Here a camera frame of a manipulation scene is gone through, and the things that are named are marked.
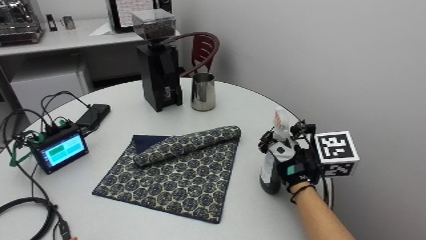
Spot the black wrist band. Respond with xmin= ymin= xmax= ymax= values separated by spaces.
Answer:
xmin=289 ymin=184 xmax=318 ymax=205

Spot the white marker cube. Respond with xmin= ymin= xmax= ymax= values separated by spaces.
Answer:
xmin=313 ymin=130 xmax=361 ymax=178

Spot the steel milk jug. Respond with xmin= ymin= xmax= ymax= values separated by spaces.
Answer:
xmin=189 ymin=72 xmax=217 ymax=112

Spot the blue patterned cloth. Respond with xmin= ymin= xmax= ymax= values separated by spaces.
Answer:
xmin=91 ymin=125 xmax=242 ymax=225

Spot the dark red chair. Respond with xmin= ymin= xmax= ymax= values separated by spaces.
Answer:
xmin=161 ymin=31 xmax=221 ymax=79

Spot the black coffee grinder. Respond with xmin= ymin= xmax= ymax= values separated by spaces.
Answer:
xmin=131 ymin=8 xmax=185 ymax=113

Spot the black power bank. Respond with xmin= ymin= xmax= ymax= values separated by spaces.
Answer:
xmin=75 ymin=103 xmax=112 ymax=130

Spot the small screen device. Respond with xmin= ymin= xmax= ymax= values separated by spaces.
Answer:
xmin=28 ymin=125 xmax=91 ymax=176

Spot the black framed sign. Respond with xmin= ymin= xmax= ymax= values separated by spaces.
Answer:
xmin=105 ymin=0 xmax=157 ymax=34

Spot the white counter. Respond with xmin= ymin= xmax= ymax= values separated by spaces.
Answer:
xmin=0 ymin=17 xmax=182 ymax=111

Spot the small metal cup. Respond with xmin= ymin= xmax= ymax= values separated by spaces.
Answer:
xmin=60 ymin=15 xmax=77 ymax=31

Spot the small black tool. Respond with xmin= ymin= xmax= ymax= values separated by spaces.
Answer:
xmin=45 ymin=13 xmax=60 ymax=33

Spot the steel espresso machine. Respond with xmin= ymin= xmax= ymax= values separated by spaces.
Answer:
xmin=0 ymin=0 xmax=47 ymax=47

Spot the green cable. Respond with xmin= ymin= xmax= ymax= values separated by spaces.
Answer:
xmin=7 ymin=130 xmax=44 ymax=168

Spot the thick black looped cable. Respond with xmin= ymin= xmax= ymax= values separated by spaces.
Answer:
xmin=0 ymin=196 xmax=73 ymax=240

